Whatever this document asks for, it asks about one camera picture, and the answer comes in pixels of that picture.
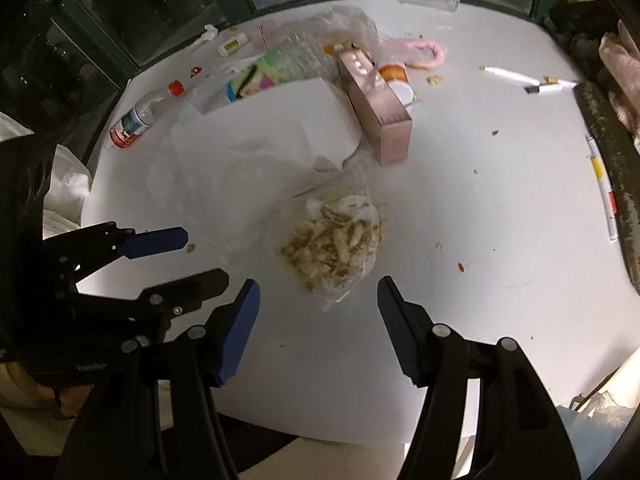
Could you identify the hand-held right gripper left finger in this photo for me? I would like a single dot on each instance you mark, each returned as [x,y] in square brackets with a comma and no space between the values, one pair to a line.
[240,327]

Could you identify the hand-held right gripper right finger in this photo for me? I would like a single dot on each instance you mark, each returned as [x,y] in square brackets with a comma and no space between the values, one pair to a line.
[395,330]

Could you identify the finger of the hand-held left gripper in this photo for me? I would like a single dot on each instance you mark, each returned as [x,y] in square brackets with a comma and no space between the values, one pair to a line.
[192,287]
[155,241]

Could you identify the clear bag of peanut shells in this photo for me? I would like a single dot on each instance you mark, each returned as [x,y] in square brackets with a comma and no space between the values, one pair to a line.
[330,245]

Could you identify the person's left hand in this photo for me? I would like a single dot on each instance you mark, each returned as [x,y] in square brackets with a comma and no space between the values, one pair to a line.
[25,390]

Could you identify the white padded cloth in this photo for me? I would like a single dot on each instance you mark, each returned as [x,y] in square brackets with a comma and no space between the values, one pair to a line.
[65,190]

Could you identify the red-cap water bottle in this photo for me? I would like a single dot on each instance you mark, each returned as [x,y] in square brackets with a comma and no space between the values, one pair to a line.
[140,119]

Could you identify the white paper sheet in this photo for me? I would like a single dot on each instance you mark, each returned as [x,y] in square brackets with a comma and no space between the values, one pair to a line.
[290,115]

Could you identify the large clear colourful-label bottle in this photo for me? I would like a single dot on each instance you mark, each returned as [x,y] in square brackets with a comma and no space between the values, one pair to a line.
[260,72]

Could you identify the pink cardboard box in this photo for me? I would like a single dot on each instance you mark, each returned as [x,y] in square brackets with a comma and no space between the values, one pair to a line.
[380,120]

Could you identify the small white green-label tube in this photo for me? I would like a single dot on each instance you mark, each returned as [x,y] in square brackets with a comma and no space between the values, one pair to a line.
[232,45]

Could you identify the white crumpled tissue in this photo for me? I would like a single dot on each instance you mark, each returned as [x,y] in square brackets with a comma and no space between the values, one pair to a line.
[205,36]

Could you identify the white plastic bag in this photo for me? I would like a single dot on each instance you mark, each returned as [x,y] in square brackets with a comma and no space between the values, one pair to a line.
[600,415]

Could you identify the white pen with yellow band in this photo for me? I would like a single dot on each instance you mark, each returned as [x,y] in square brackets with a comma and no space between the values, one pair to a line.
[602,185]

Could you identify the peanut shell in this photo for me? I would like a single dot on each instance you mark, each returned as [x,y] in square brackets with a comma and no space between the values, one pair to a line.
[435,80]

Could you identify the white orange-label pill bottle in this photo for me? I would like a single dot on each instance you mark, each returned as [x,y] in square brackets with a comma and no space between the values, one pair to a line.
[392,75]

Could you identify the pink fluffy band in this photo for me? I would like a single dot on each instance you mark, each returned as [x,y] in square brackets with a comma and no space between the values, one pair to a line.
[425,55]

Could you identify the white marker pen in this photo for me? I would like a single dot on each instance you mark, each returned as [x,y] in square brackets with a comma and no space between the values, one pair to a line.
[510,76]
[550,87]

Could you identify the pink cloth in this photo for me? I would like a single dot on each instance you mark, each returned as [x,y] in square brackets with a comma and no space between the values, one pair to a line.
[620,60]

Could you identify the green window frame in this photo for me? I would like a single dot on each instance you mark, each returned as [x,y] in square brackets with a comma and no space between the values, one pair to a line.
[95,25]

